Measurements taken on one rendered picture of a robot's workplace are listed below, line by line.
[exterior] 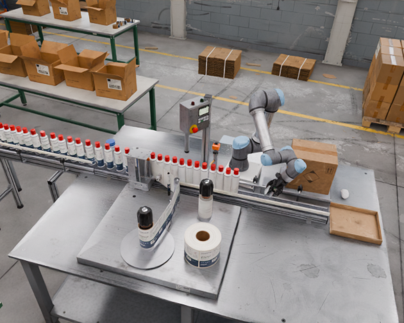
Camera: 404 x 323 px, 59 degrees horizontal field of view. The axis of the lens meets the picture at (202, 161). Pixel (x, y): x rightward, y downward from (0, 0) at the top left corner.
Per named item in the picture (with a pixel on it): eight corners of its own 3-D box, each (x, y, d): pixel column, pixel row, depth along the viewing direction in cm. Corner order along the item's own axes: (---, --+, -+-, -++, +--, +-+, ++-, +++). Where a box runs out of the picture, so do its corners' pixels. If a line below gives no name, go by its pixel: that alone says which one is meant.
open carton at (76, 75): (54, 90, 381) (47, 56, 359) (84, 72, 422) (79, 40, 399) (91, 97, 370) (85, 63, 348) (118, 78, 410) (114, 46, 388)
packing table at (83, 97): (-22, 128, 459) (-45, 70, 412) (24, 102, 519) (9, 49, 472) (128, 172, 398) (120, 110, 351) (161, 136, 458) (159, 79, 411)
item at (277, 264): (8, 257, 205) (7, 255, 204) (124, 127, 321) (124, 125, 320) (404, 368, 163) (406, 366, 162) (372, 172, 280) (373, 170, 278)
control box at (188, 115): (179, 129, 231) (179, 102, 220) (199, 121, 240) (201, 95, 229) (188, 136, 225) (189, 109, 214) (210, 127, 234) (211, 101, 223)
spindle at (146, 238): (136, 249, 202) (133, 213, 185) (143, 238, 209) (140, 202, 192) (152, 253, 200) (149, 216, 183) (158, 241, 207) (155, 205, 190)
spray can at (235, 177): (229, 193, 244) (231, 170, 231) (231, 189, 247) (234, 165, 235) (236, 196, 242) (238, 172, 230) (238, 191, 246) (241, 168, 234)
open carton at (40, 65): (20, 84, 390) (11, 50, 368) (48, 68, 424) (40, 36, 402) (50, 90, 381) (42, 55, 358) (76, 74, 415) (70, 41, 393)
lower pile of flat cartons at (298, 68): (270, 74, 628) (272, 62, 615) (278, 64, 668) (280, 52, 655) (307, 82, 608) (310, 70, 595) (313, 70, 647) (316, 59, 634)
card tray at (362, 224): (329, 233, 224) (331, 229, 222) (329, 206, 245) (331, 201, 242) (380, 245, 219) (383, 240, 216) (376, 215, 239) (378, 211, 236)
